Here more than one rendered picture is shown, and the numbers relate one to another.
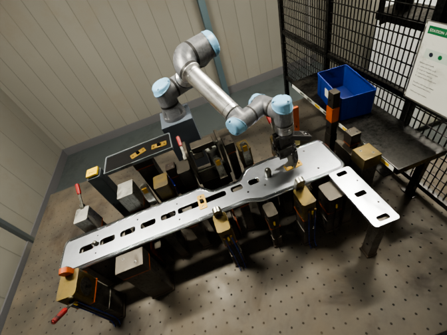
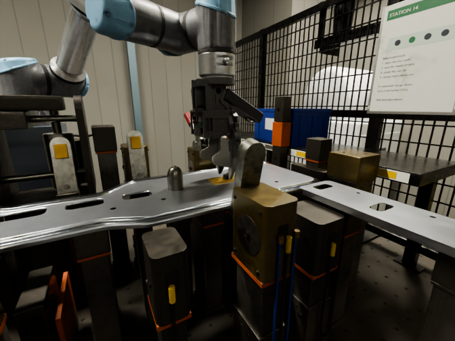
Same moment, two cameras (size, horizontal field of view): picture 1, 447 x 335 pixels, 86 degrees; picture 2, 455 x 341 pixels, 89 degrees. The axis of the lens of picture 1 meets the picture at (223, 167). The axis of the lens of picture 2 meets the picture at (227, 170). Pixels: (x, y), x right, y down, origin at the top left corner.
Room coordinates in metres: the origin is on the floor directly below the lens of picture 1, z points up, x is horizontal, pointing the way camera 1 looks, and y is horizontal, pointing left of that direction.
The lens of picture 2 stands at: (0.28, -0.07, 1.16)
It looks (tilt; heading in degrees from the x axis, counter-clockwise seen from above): 15 degrees down; 332
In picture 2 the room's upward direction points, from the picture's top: straight up
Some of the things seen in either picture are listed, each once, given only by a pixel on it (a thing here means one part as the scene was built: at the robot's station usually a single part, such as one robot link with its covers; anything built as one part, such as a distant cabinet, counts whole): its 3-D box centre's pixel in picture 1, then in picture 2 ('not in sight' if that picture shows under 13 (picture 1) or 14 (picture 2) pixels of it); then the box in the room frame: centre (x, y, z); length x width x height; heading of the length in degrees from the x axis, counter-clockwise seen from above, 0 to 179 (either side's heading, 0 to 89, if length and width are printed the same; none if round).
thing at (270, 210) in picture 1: (275, 228); (172, 333); (0.55, -0.12, 0.84); 0.10 x 0.05 x 0.29; 2
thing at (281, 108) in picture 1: (282, 111); (214, 24); (0.75, -0.29, 1.32); 0.09 x 0.08 x 0.11; 26
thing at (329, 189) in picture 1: (330, 211); (311, 279); (0.54, -0.39, 0.84); 0.12 x 0.07 x 0.28; 2
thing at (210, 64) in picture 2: (285, 127); (217, 67); (0.74, -0.29, 1.24); 0.08 x 0.08 x 0.05
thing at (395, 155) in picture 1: (349, 110); (298, 146); (0.96, -0.74, 1.01); 0.90 x 0.22 x 0.03; 2
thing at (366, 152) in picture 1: (360, 178); (344, 220); (0.62, -0.59, 0.88); 0.08 x 0.08 x 0.36; 2
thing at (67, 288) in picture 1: (96, 300); not in sight; (0.51, 0.74, 0.88); 0.14 x 0.09 x 0.36; 2
